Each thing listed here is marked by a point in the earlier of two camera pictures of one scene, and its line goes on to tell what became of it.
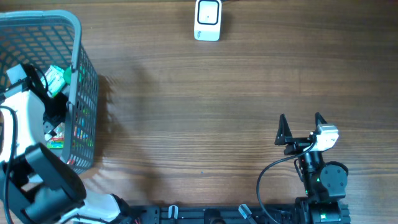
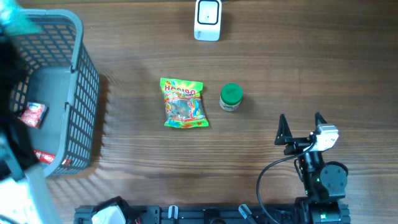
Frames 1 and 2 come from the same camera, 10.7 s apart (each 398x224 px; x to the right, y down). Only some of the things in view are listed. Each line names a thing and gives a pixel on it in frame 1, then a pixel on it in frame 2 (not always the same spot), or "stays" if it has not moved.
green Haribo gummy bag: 58,141 → 184,106
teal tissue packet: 55,79 → 13,21
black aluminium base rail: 288,214 stays
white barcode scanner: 208,20 stays
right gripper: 284,136 stays
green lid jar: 67,74 → 231,96
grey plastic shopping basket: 46,38 stays
